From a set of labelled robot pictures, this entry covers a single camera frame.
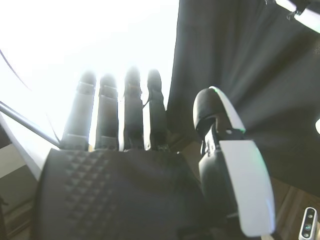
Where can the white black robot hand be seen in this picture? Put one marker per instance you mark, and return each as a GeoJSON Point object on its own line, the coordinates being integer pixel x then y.
{"type": "Point", "coordinates": [125, 187]}

